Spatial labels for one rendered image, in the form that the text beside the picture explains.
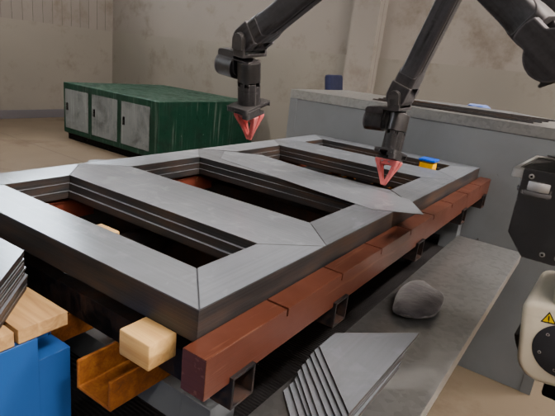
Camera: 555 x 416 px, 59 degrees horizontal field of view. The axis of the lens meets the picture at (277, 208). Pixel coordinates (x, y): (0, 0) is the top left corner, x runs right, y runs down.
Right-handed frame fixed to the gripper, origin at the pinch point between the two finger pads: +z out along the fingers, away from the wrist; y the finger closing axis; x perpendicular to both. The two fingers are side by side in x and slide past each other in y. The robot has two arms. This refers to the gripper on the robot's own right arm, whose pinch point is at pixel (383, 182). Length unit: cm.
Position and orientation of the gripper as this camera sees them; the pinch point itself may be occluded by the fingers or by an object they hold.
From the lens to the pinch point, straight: 141.7
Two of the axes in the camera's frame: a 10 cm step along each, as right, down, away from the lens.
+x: 8.1, 2.2, -5.5
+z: -2.2, 9.7, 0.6
